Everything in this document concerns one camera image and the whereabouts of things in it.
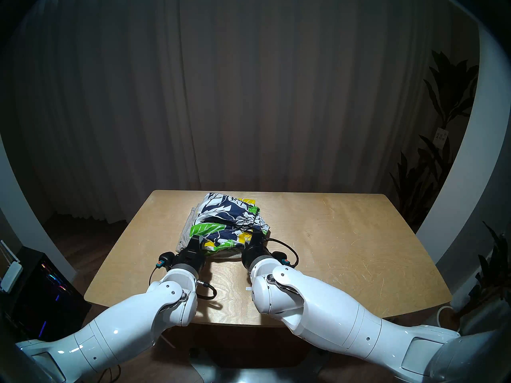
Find long beige curtain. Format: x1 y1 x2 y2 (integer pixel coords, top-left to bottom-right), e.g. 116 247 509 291
0 0 479 227

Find silver black cable plug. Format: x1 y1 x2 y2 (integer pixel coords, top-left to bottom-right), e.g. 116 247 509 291
197 280 218 301

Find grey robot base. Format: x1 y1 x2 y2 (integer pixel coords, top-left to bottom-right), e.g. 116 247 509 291
188 348 332 383

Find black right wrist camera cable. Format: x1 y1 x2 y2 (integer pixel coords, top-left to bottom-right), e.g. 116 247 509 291
264 237 300 268

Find tall dark leafy plant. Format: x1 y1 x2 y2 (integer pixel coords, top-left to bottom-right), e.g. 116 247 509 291
389 49 479 231

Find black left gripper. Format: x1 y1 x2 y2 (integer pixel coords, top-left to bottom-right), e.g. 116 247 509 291
174 235 206 278

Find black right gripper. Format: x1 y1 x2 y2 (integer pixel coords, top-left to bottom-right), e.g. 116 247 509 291
241 229 277 272

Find white box device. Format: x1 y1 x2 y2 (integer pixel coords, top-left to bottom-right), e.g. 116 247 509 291
0 263 23 293

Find floral print shorts with drawstring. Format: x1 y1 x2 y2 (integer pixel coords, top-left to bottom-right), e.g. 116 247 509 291
190 193 270 254

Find white round plant pot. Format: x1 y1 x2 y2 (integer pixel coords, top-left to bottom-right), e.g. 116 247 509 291
435 304 458 329

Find light wooden table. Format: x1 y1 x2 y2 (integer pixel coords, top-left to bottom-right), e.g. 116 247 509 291
84 190 452 347

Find black computer tower with lights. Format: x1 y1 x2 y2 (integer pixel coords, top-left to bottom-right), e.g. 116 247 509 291
8 247 91 344

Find black floor cables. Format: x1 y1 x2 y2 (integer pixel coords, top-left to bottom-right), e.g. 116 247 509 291
98 364 122 383

